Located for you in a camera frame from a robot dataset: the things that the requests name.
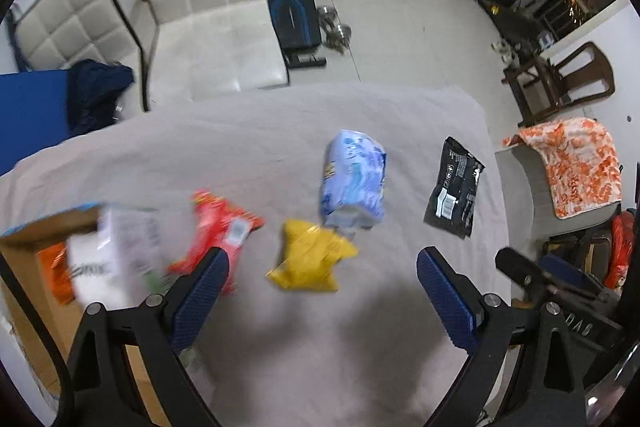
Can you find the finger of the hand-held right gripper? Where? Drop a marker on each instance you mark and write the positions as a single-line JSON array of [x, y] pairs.
[[520, 272], [560, 268]]

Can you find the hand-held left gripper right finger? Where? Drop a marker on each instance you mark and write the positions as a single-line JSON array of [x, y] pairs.
[[445, 302]]

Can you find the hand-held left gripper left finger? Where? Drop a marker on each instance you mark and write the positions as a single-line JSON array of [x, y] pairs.
[[200, 302]]

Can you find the white snack packet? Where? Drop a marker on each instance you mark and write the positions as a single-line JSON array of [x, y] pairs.
[[117, 257]]

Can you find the yellow snack packet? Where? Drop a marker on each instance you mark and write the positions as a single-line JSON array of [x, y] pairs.
[[310, 262]]

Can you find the cardboard box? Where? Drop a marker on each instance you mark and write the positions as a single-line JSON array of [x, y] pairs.
[[25, 307]]

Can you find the red plastic bag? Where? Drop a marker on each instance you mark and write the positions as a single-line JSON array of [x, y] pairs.
[[619, 252]]

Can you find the red snack packet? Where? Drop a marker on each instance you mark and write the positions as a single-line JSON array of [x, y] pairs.
[[220, 232]]

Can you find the grey stool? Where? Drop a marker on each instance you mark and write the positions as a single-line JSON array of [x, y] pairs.
[[525, 187]]

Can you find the black snack packet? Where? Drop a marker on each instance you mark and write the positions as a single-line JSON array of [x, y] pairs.
[[454, 189]]

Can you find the orange floral towel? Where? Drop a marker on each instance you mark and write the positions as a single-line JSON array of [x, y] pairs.
[[580, 162]]

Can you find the orange snack packet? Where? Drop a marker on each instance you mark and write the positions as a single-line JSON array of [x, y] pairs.
[[56, 274]]

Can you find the light blue snack packet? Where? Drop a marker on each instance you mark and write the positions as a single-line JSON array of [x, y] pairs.
[[355, 179]]

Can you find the grey table cloth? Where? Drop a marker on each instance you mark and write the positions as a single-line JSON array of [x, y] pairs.
[[280, 132]]

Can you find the brown wooden chair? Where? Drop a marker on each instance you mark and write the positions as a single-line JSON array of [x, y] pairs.
[[565, 77]]

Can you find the dark blue garment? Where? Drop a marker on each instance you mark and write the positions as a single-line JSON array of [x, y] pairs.
[[97, 94]]

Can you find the blue board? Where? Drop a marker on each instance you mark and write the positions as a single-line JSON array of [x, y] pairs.
[[30, 117]]

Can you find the black metal rack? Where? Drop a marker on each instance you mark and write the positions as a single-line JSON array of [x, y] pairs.
[[565, 2]]

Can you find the chrome dumbbell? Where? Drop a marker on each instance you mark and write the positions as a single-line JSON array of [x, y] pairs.
[[334, 27]]

